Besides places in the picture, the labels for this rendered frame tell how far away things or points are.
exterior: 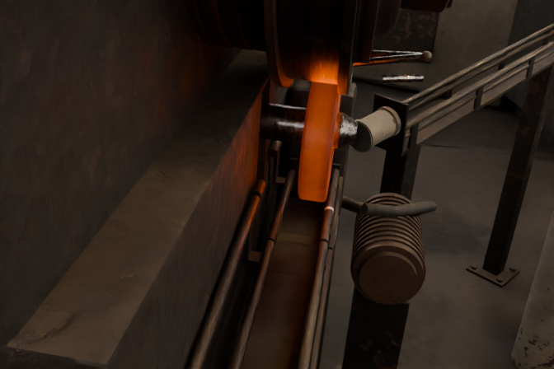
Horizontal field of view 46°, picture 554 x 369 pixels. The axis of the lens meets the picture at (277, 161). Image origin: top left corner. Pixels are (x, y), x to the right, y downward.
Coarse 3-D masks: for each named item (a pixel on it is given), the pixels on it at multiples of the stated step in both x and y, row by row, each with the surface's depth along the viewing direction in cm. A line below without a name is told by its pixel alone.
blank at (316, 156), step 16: (320, 96) 72; (336, 96) 72; (320, 112) 71; (336, 112) 73; (304, 128) 71; (320, 128) 70; (304, 144) 71; (320, 144) 71; (304, 160) 71; (320, 160) 71; (304, 176) 72; (320, 176) 72; (304, 192) 74; (320, 192) 74
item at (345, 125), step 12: (264, 108) 77; (276, 108) 77; (288, 108) 77; (300, 108) 77; (264, 120) 76; (276, 120) 76; (288, 120) 76; (300, 120) 76; (336, 120) 76; (348, 120) 76; (264, 132) 77; (276, 132) 77; (288, 132) 76; (300, 132) 76; (336, 132) 75; (348, 132) 76; (336, 144) 76; (348, 144) 77
